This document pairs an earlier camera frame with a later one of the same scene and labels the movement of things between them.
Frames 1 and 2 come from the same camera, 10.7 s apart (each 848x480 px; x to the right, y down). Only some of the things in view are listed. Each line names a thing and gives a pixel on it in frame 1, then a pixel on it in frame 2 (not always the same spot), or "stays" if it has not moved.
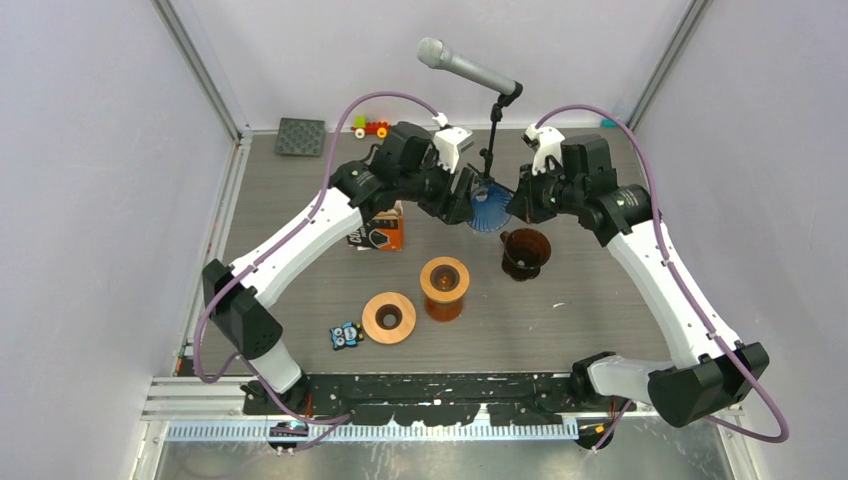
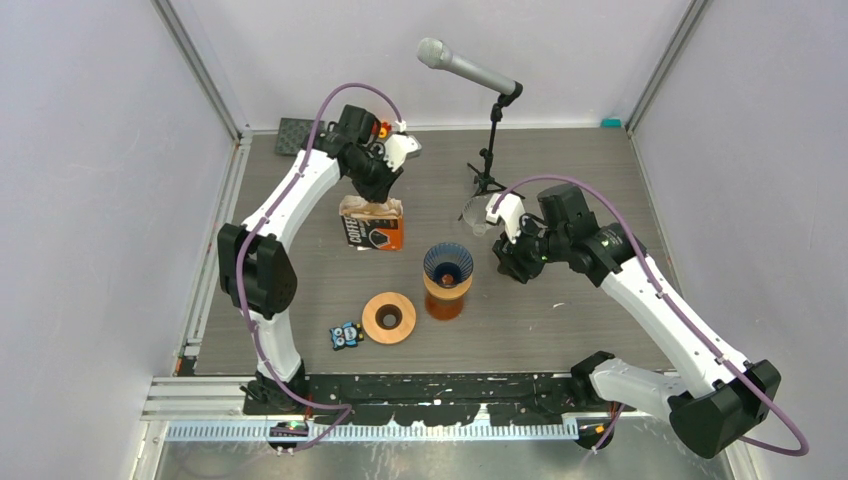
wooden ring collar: x=388 y=303 stays
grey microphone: x=435 y=53 stays
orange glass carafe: x=443 y=311 stays
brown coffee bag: x=384 y=232 stays
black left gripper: x=452 y=207 → x=379 y=192
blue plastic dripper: x=489 y=208 → x=448 y=264
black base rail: x=419 y=400 stays
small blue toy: x=347 y=335 stays
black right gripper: x=523 y=204 → x=513 y=261
